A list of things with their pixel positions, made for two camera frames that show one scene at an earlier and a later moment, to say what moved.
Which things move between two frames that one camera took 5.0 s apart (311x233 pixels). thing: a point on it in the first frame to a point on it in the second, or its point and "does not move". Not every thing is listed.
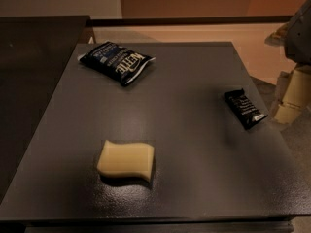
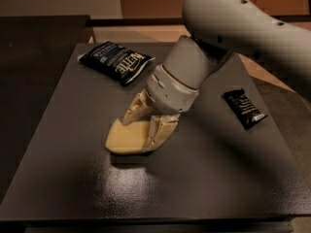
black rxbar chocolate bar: [248, 112] does not move
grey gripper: [299, 38] to [169, 92]
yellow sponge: [118, 159] to [128, 139]
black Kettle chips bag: [117, 61] does not move
